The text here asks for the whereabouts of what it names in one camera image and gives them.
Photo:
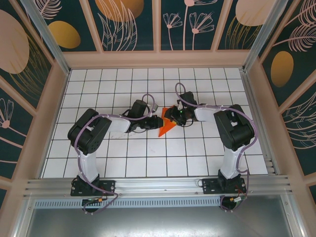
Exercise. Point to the orange square paper sheet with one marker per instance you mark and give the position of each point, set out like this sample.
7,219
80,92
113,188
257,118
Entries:
166,129

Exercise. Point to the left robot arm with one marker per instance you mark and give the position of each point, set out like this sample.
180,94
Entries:
87,165

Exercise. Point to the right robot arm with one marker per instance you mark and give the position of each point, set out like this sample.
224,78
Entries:
230,163

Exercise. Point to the grey metal sheet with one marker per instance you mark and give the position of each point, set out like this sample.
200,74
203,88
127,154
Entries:
158,222

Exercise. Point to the small controller board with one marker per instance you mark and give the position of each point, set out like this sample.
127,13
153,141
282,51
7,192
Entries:
237,200
92,201

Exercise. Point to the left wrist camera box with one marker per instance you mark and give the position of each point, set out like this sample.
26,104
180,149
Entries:
154,109

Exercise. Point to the aluminium mounting rail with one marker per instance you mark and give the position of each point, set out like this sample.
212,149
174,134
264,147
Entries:
158,184

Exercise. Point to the aluminium side rail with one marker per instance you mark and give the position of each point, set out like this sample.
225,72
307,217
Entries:
258,123

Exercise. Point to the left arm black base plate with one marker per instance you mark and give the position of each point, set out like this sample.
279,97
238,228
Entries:
106,187

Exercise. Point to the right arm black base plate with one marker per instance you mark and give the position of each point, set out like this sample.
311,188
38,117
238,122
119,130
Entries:
212,186

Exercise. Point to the aluminium frame post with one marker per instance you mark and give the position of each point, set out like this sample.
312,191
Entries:
262,37
48,39

